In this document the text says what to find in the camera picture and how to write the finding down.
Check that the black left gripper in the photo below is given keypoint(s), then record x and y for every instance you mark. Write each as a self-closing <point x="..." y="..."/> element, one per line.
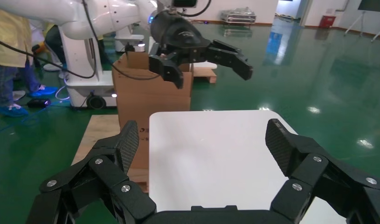
<point x="180" y="34"/>

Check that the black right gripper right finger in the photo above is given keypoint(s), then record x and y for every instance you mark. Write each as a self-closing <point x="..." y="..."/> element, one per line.
<point x="322" y="182"/>

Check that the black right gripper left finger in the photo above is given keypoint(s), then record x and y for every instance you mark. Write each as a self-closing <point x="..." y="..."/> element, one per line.
<point x="106" y="179"/>

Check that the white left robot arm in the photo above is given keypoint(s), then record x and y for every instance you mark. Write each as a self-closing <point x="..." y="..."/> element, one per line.
<point x="38" y="9"/>

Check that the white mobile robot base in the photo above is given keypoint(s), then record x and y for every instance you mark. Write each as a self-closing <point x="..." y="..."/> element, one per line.
<point x="128" y="44"/>

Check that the silver flight case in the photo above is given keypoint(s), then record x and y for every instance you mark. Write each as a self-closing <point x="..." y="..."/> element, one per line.
<point x="239" y="16"/>

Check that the large brown cardboard carton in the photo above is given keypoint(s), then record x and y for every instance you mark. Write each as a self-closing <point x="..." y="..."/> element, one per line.
<point x="146" y="99"/>

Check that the white robot torso with base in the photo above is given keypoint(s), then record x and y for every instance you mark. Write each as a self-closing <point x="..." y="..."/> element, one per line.
<point x="81" y="58"/>

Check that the red bin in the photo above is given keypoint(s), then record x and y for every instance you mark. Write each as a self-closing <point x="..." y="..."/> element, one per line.
<point x="327" y="21"/>

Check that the person in dark trousers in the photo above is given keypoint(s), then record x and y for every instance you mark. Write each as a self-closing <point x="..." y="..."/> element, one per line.
<point x="55" y="46"/>

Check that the person in yellow gown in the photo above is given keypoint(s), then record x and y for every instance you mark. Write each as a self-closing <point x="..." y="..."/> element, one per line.
<point x="10" y="43"/>

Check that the black display on tripod stand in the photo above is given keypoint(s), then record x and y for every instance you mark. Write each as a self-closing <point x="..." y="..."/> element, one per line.
<point x="373" y="3"/>

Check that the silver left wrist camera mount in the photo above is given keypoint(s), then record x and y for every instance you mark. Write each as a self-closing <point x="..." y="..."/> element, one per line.
<point x="183" y="3"/>

